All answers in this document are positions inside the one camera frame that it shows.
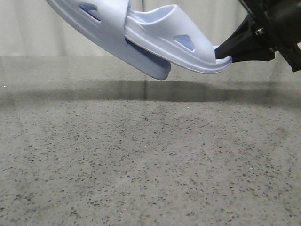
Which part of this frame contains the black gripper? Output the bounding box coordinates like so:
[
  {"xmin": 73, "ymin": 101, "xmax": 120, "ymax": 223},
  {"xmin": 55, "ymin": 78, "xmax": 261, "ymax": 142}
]
[{"xmin": 215, "ymin": 0, "xmax": 301, "ymax": 72}]

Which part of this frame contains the beige curtain backdrop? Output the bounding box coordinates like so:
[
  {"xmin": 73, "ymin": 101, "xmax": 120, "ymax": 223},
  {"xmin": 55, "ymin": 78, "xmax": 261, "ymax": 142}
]
[{"xmin": 0, "ymin": 0, "xmax": 246, "ymax": 57}]

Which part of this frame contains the light blue slipper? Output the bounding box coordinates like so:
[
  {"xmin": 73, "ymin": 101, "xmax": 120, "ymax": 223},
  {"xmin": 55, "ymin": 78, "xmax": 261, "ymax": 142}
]
[
  {"xmin": 47, "ymin": 0, "xmax": 171, "ymax": 80},
  {"xmin": 125, "ymin": 4, "xmax": 232, "ymax": 74}
]

